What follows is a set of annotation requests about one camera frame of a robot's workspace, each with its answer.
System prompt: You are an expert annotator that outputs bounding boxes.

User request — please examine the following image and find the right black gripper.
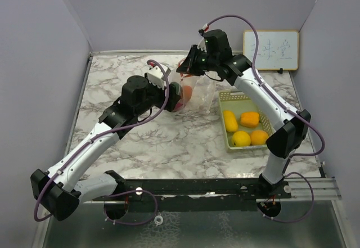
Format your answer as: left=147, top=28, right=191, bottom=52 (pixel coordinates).
left=176, top=45, right=218, bottom=77

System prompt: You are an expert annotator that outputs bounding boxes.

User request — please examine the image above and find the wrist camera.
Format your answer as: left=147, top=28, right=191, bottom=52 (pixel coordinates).
left=145, top=65, right=171, bottom=90
left=197, top=38, right=207, bottom=53

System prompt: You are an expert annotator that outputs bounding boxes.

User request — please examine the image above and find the green plastic basket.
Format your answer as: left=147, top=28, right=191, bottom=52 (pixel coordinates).
left=218, top=90, right=274, bottom=152

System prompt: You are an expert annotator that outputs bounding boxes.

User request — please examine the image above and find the small whiteboard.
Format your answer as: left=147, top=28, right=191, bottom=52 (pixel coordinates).
left=255, top=30, right=299, bottom=71

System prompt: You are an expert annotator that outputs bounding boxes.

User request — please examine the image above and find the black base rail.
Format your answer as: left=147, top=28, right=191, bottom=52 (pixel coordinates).
left=95, top=178, right=291, bottom=212

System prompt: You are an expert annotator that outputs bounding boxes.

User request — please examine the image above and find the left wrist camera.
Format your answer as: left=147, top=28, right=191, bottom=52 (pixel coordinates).
left=145, top=65, right=171, bottom=90

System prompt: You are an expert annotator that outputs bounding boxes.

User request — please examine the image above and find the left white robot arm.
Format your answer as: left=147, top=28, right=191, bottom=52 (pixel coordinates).
left=30, top=74, right=182, bottom=221

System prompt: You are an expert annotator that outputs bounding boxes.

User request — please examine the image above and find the aluminium frame rail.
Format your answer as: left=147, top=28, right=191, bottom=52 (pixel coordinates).
left=70, top=174, right=341, bottom=203

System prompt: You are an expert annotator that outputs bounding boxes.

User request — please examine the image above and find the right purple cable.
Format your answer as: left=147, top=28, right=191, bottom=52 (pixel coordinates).
left=198, top=14, right=326, bottom=223

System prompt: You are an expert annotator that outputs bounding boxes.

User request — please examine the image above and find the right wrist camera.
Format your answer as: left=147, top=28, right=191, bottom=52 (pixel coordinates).
left=197, top=38, right=207, bottom=53

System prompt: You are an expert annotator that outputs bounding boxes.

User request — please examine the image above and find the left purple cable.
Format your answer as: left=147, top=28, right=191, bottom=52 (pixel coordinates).
left=33, top=59, right=170, bottom=226

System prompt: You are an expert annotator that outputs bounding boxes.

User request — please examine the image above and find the dark green lime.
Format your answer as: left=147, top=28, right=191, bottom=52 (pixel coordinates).
left=170, top=82, right=183, bottom=97

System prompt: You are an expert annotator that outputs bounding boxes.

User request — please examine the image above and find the yellow mango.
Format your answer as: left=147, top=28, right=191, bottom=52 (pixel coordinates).
left=222, top=110, right=239, bottom=133

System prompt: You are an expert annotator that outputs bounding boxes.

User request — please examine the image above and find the red apple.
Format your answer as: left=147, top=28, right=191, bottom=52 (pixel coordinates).
left=173, top=103, right=183, bottom=112

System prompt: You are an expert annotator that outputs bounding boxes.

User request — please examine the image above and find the orange tangerine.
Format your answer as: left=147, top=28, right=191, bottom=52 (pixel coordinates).
left=182, top=85, right=192, bottom=101

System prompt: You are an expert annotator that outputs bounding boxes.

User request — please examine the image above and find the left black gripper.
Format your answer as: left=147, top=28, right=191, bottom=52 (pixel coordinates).
left=135, top=73, right=181, bottom=116

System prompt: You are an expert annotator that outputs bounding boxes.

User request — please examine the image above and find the orange bell pepper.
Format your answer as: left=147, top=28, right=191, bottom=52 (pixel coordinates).
left=240, top=111, right=259, bottom=128

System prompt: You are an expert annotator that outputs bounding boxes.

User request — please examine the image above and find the orange yellow peach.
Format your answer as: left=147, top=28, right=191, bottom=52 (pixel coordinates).
left=250, top=130, right=269, bottom=146

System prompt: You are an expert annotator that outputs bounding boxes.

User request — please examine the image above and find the yellow lemon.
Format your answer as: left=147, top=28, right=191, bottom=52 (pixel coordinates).
left=231, top=131, right=251, bottom=147

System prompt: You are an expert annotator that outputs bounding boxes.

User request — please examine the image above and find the purple cable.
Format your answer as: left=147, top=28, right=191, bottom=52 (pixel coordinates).
left=198, top=14, right=326, bottom=223
left=33, top=59, right=170, bottom=226

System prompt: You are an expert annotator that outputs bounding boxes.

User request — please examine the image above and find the clear zip bag orange zipper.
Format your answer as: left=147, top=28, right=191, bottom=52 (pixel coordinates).
left=170, top=70, right=217, bottom=114

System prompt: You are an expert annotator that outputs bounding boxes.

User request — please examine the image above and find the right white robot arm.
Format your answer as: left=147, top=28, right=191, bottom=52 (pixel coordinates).
left=177, top=29, right=311, bottom=198

